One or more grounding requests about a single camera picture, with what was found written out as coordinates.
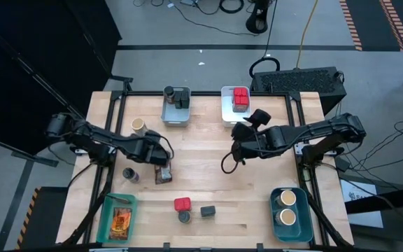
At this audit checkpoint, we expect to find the black curtain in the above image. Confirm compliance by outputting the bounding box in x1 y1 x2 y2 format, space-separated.
0 0 122 141

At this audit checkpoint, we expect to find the black power adapter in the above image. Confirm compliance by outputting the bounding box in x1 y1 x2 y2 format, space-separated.
334 155 351 172

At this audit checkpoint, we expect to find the yellow floor cable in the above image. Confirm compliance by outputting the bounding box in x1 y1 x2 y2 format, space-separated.
294 0 320 70

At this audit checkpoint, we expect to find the turmeric jar orange label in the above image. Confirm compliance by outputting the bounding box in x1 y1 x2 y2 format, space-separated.
177 210 192 225

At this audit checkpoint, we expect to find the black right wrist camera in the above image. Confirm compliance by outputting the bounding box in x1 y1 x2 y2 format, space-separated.
243 108 272 127

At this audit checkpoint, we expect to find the black computer case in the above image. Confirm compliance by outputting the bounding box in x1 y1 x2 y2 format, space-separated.
249 66 348 116

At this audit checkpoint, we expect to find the grey plastic bin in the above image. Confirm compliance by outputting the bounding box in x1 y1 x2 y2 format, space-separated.
161 85 192 128

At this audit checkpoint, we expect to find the white plastic bin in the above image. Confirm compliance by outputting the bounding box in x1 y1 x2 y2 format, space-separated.
220 85 252 128

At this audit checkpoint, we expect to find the brown spice jar black lid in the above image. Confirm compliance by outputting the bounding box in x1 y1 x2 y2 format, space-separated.
163 85 176 105

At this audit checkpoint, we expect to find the black hazard-striped floor mat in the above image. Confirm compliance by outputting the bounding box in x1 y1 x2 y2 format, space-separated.
15 186 69 251
339 0 403 53

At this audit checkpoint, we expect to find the paper cup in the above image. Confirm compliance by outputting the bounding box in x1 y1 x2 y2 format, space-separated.
274 190 297 208

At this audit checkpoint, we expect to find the white paper sign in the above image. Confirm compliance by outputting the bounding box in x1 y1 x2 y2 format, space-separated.
340 180 384 229

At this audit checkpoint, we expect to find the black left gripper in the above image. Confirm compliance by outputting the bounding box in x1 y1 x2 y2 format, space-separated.
141 132 173 173

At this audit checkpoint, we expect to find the black floor stand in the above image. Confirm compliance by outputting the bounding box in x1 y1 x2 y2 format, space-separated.
245 0 271 35

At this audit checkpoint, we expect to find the black looped floor cable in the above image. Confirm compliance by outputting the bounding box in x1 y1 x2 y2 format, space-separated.
248 0 281 81

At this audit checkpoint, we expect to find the green plastic bin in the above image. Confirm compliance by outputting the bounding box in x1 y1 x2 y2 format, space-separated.
96 192 139 245

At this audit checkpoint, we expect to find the black rig floor beam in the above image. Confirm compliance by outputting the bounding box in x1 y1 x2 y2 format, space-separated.
344 184 403 215

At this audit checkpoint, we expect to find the blue plastic bin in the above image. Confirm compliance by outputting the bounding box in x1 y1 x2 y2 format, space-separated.
269 187 314 244

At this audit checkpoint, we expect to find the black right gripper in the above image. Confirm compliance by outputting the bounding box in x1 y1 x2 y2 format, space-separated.
231 122 272 164

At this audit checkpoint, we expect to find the black table frame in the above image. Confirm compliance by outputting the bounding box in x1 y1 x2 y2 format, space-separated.
61 90 355 252

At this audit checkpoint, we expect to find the purple-label spice jar black lid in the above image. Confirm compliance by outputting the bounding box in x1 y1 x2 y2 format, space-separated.
122 167 141 184

